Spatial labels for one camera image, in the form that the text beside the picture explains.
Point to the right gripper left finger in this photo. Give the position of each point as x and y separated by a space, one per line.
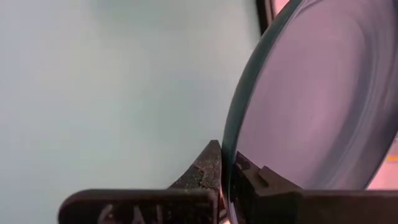
140 205

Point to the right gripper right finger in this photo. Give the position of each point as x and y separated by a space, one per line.
311 208

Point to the pink round plate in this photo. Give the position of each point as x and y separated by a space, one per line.
385 177

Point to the dark grey round plate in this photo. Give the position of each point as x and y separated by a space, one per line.
311 93

